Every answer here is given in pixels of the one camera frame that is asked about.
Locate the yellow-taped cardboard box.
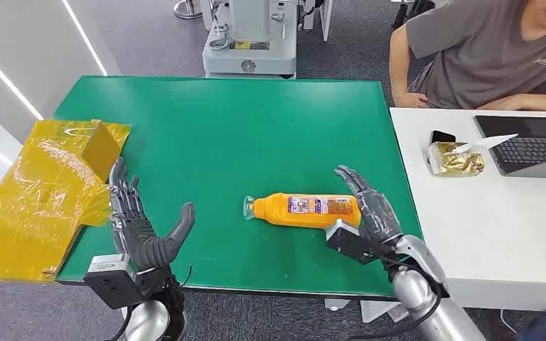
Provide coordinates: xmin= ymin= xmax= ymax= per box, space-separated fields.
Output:
xmin=0 ymin=119 xmax=132 ymax=284

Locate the orange plastic bottle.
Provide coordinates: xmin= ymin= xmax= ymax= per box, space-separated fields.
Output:
xmin=242 ymin=192 xmax=363 ymax=230

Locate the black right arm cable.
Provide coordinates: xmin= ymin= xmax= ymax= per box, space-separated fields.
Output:
xmin=348 ymin=256 xmax=444 ymax=341

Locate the gold foil packet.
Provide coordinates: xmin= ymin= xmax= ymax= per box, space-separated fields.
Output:
xmin=427 ymin=141 xmax=486 ymax=178

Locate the black phone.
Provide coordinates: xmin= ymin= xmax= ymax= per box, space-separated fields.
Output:
xmin=429 ymin=130 xmax=456 ymax=145

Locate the white paper strip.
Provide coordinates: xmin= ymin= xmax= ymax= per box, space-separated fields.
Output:
xmin=444 ymin=134 xmax=520 ymax=156

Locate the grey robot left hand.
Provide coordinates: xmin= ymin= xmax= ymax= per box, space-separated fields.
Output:
xmin=108 ymin=157 xmax=196 ymax=274

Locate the green-topped table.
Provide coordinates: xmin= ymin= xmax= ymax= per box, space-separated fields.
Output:
xmin=52 ymin=75 xmax=423 ymax=299

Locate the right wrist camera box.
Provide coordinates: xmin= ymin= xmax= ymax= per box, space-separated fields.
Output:
xmin=325 ymin=219 xmax=383 ymax=266

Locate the black chair base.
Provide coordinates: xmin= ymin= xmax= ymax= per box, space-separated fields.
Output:
xmin=390 ymin=0 xmax=437 ymax=30

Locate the white floor cable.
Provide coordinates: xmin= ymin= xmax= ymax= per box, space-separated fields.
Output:
xmin=498 ymin=309 xmax=519 ymax=334

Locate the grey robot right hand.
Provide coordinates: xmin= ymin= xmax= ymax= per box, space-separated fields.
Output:
xmin=334 ymin=165 xmax=403 ymax=246

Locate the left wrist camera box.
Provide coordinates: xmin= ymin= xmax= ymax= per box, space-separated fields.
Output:
xmin=83 ymin=254 xmax=145 ymax=310

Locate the grey laptop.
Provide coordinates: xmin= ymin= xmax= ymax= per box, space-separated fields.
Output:
xmin=473 ymin=115 xmax=546 ymax=180

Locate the person's right hand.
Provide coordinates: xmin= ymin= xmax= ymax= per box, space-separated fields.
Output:
xmin=392 ymin=92 xmax=430 ymax=109

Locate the white desk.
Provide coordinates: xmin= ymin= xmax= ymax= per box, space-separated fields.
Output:
xmin=390 ymin=107 xmax=546 ymax=313

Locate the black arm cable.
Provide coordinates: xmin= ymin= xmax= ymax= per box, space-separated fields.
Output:
xmin=348 ymin=256 xmax=444 ymax=341
xmin=105 ymin=305 xmax=135 ymax=341

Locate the person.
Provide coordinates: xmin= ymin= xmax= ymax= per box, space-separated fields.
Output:
xmin=388 ymin=0 xmax=546 ymax=117

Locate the white machine base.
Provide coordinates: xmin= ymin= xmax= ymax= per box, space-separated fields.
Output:
xmin=201 ymin=0 xmax=334 ymax=80

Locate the person's left hand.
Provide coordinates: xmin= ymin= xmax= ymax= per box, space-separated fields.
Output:
xmin=476 ymin=94 xmax=529 ymax=112

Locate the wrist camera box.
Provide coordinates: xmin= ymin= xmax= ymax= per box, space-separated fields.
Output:
xmin=83 ymin=254 xmax=145 ymax=310
xmin=325 ymin=219 xmax=383 ymax=266

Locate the chrome round stand base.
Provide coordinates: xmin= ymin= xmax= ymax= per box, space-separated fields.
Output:
xmin=173 ymin=0 xmax=203 ymax=20

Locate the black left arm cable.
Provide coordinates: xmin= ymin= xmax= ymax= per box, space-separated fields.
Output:
xmin=105 ymin=305 xmax=135 ymax=341

